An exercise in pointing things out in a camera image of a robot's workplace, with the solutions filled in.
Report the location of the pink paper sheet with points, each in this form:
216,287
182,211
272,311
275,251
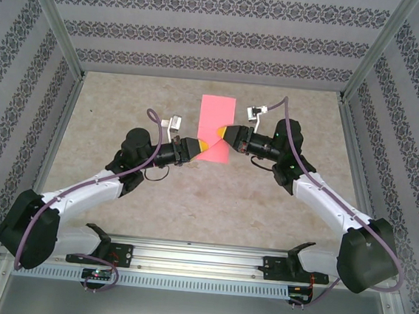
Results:
217,109

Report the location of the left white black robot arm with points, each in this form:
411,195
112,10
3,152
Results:
79,196

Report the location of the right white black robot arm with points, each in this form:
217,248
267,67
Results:
324,199

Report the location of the small circuit board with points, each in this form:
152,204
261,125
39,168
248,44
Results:
298,292
96,274

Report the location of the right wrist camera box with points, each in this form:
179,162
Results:
252,113

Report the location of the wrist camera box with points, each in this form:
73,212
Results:
252,113
176,122

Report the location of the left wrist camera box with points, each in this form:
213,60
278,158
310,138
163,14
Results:
176,122

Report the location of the aluminium side rail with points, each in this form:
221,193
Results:
56,142
359,171

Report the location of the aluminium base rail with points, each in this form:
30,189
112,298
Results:
199,258

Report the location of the black mount plate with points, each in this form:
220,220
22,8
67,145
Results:
272,270
122,254

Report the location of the aluminium frame post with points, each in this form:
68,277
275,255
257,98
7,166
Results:
55,19
381,51

